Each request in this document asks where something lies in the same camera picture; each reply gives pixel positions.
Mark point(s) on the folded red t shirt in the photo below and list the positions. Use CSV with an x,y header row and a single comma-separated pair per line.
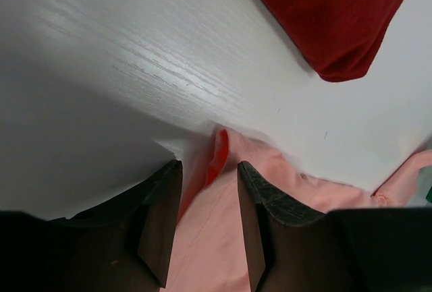
x,y
339,39

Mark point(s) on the pink t shirt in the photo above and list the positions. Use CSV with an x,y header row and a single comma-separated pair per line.
x,y
208,250

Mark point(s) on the crumpled green t shirt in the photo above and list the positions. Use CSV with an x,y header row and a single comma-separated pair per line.
x,y
429,196

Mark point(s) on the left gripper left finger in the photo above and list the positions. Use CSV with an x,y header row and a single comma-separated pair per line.
x,y
123,244

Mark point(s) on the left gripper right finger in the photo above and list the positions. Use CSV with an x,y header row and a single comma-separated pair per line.
x,y
293,247

